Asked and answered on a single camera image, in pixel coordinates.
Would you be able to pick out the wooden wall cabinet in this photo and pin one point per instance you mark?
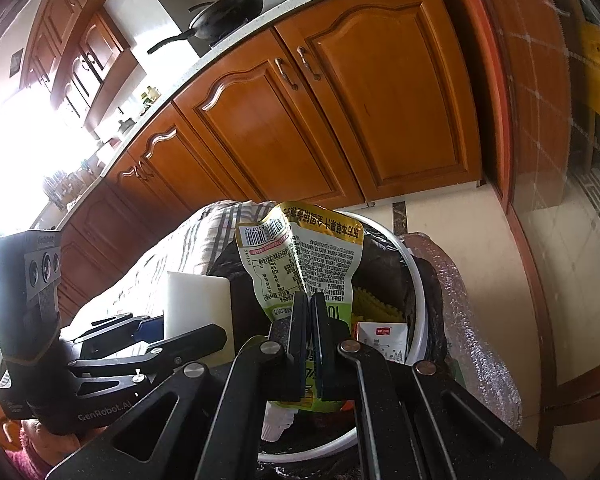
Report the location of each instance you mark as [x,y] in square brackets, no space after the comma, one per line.
[95,45]

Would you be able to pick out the person's left hand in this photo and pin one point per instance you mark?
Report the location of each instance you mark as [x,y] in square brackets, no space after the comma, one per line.
[45,435]

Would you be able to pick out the white foam block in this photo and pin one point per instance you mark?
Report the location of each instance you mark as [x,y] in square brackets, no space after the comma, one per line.
[195,300]

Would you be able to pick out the black wok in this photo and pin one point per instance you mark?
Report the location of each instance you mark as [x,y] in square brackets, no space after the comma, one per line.
[225,12]

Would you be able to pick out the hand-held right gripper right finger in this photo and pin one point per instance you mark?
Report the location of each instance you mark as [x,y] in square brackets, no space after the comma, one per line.
[322,345]

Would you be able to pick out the person's left forearm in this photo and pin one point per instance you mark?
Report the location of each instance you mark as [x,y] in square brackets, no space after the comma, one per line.
[25,466]

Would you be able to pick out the wooden cabinet door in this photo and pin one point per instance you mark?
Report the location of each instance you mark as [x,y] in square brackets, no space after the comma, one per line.
[190,170]
[270,135]
[395,85]

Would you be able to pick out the white ribbed foam piece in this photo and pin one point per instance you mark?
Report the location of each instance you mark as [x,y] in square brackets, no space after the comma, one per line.
[280,422]

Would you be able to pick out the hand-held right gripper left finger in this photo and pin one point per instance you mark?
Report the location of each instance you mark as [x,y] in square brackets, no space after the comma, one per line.
[297,345]

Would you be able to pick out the wooden kitchen base cabinet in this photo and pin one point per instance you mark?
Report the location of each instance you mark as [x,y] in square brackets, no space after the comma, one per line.
[100,230]

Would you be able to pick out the white trash bin with black bag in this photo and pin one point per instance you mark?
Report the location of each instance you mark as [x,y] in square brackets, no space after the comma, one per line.
[480,340]

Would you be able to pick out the green yellow juice pouch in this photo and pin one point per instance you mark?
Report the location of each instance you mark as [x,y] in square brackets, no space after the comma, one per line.
[305,255]

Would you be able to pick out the white red milk carton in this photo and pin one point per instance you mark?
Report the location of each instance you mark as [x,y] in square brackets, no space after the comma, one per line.
[380,337]

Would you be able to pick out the plaid cloth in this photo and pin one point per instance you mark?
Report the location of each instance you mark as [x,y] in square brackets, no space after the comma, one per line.
[200,240]

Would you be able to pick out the utensil holder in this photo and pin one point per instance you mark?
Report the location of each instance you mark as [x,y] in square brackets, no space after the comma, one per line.
[60,187]

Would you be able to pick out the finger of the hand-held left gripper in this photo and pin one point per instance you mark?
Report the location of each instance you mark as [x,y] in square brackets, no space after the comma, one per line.
[115,326]
[195,337]

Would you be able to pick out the wood framed glass door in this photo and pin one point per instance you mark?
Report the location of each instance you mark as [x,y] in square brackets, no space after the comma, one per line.
[555,110]

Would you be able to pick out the white round trash bin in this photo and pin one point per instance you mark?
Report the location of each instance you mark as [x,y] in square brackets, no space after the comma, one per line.
[423,310]

